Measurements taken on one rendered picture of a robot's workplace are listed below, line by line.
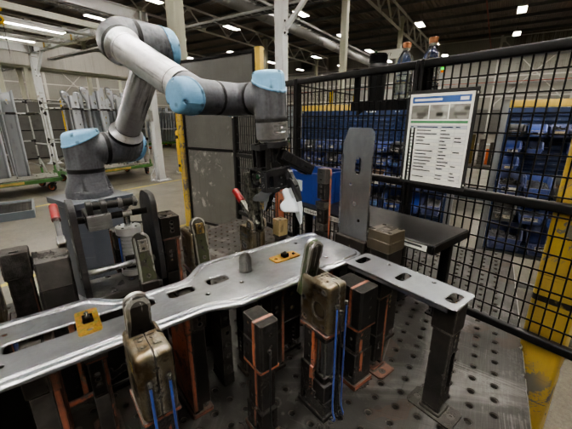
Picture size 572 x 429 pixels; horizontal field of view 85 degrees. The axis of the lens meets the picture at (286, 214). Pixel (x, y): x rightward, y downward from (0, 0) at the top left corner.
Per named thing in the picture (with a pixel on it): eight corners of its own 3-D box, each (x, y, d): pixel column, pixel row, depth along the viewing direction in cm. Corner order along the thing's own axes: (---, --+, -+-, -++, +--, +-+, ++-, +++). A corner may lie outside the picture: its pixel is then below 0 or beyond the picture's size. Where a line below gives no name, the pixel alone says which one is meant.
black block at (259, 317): (262, 459, 64) (259, 338, 56) (237, 420, 72) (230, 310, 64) (293, 435, 69) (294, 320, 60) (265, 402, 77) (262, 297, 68)
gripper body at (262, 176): (250, 191, 79) (246, 142, 75) (277, 184, 84) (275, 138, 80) (268, 197, 73) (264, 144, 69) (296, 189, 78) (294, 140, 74)
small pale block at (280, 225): (279, 323, 106) (278, 220, 96) (273, 318, 109) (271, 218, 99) (288, 319, 109) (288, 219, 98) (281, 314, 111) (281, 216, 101)
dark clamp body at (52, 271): (60, 421, 72) (20, 271, 61) (56, 385, 82) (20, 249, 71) (112, 397, 78) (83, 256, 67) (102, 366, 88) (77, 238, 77)
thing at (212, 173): (274, 249, 344) (272, 47, 287) (267, 254, 333) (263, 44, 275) (191, 227, 414) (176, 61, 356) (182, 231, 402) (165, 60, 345)
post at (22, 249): (40, 411, 74) (-4, 255, 63) (40, 397, 78) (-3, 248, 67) (65, 400, 77) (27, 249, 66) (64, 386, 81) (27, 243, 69)
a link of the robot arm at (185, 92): (75, 0, 79) (191, 73, 59) (119, 11, 88) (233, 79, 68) (75, 48, 85) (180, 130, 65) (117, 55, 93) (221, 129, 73)
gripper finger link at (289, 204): (285, 229, 74) (269, 194, 76) (304, 222, 78) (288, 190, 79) (291, 225, 72) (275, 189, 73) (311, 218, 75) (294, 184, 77)
